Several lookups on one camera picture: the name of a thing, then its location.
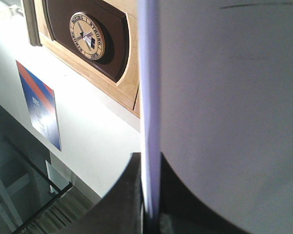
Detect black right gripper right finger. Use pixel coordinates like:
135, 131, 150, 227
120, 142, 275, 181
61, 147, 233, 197
159, 153, 247, 234

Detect blue orange wall sign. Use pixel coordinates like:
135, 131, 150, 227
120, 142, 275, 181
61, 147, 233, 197
16, 61, 62, 151

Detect white paper sheets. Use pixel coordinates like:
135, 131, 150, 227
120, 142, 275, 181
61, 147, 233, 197
138, 0, 293, 234

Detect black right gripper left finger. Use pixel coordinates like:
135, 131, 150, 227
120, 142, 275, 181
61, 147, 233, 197
61, 153, 143, 234

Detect round wooden wall clock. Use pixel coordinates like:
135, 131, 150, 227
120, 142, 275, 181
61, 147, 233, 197
69, 12, 106, 60

